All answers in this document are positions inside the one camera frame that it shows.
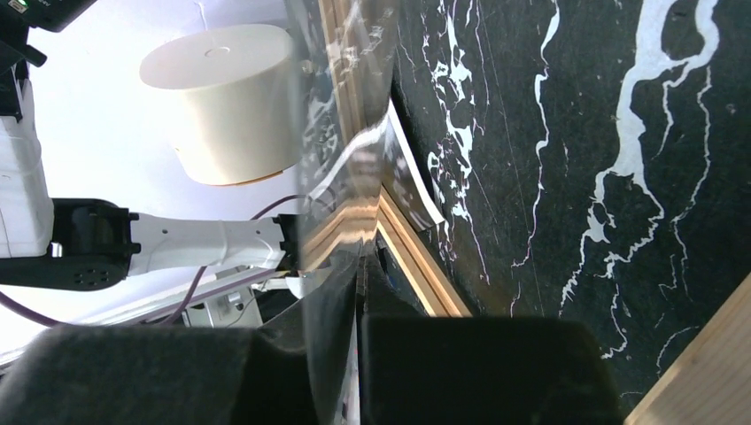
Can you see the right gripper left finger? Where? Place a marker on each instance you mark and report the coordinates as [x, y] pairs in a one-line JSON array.
[[288, 371]]

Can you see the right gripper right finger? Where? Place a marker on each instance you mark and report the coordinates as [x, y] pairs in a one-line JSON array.
[[416, 369]]

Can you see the wooden picture frame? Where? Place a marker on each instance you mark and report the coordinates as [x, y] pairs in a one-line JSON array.
[[592, 162]]

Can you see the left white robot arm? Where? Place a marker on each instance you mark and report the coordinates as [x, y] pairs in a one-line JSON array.
[[85, 244]]

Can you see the white cylindrical orange-based device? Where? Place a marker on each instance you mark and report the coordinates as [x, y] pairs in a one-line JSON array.
[[224, 100]]

